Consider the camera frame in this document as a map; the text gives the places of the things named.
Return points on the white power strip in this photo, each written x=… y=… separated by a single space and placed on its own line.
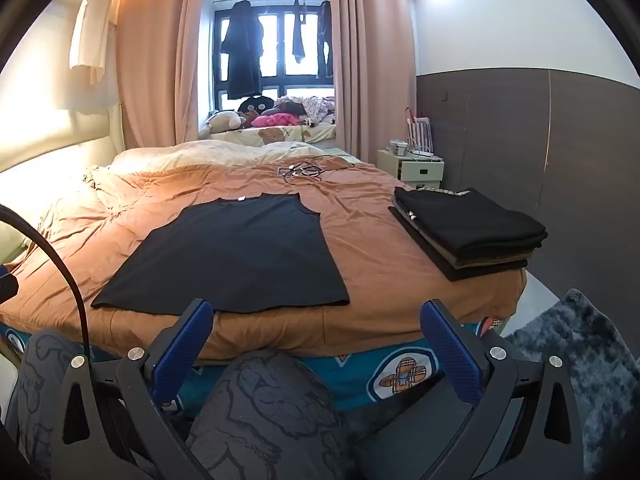
x=417 y=152

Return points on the bear print cushion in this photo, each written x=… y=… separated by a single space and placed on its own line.
x=280 y=135

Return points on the cream padded headboard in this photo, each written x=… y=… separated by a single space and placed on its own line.
x=55 y=160

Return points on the white nightstand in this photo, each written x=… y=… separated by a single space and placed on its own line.
x=415 y=172

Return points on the black tank top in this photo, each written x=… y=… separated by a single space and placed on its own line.
x=235 y=250

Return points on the grey shaggy rug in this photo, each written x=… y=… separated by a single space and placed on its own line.
x=585 y=360

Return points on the pink cloth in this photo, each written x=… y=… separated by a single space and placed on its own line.
x=275 y=120

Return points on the blue cartoon bed sheet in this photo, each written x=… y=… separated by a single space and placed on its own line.
x=350 y=375

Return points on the white hanging shirt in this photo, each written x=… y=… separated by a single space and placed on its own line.
x=92 y=25

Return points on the orange blanket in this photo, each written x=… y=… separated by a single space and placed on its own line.
x=370 y=260

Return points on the beige plush toy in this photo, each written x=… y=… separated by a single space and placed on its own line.
x=225 y=121

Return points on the pink curtain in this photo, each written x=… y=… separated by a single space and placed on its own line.
x=375 y=60
x=155 y=60

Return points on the person's legs in grey pants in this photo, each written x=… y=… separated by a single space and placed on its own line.
x=265 y=410

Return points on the cream quilt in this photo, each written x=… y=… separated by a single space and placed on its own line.
x=200 y=152

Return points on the black plush toy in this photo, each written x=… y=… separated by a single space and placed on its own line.
x=255 y=104

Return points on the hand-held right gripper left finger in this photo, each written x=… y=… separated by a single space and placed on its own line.
x=185 y=345

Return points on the hanging black coat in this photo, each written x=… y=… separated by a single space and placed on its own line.
x=242 y=50

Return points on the folded black shirt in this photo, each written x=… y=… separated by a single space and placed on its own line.
x=475 y=220

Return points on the folded black garment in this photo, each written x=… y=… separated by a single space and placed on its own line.
x=470 y=271

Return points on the hanging dark garment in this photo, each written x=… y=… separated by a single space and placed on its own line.
x=298 y=35
x=325 y=40

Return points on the black framed window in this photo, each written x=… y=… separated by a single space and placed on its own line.
x=275 y=60

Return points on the folded olive garment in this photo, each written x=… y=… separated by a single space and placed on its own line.
x=480 y=257

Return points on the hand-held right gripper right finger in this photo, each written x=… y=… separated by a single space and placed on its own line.
x=445 y=355

